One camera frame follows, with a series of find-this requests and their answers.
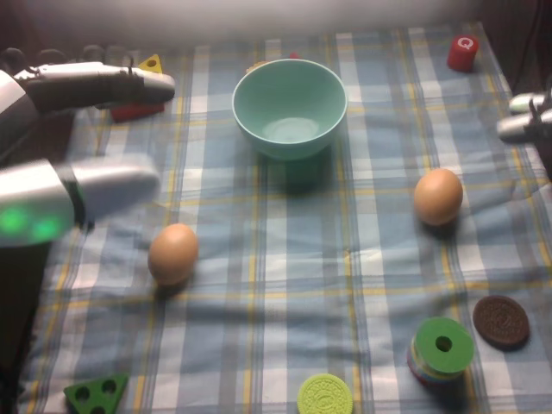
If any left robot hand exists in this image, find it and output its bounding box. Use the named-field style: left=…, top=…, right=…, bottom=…
left=0, top=46, right=177, bottom=161

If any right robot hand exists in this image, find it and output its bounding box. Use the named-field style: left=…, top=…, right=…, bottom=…
left=495, top=88, right=552, bottom=147

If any brown egg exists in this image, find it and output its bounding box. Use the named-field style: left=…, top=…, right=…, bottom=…
left=147, top=223, right=199, bottom=286
left=413, top=167, right=464, bottom=227

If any teal bowl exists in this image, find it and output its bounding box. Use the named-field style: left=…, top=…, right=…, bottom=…
left=231, top=58, right=348, bottom=161

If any red rectangular block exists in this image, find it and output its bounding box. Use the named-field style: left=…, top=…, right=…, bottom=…
left=110, top=99, right=167, bottom=123

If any yellow triangle block with hole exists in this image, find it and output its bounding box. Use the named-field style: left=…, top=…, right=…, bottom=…
left=137, top=53, right=167, bottom=74

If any red cylinder block with Q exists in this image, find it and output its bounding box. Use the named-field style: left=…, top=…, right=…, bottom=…
left=446, top=34, right=480, bottom=72

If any brown toy sandwich cookie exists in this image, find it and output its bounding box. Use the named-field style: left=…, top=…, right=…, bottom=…
left=472, top=295, right=531, bottom=351

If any blue plaid tablecloth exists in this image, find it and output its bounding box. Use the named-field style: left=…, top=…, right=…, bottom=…
left=16, top=21, right=552, bottom=414

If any green triangle block with holes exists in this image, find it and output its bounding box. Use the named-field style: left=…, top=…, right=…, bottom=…
left=63, top=373, right=130, bottom=414

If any green toy sandwich cookie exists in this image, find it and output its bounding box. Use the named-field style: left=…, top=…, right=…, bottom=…
left=297, top=373, right=354, bottom=414

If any green ring disc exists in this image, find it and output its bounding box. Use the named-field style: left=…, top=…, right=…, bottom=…
left=412, top=317, right=475, bottom=374

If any multicoloured ring stack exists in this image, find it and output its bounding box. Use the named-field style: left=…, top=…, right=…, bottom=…
left=406, top=338, right=465, bottom=387

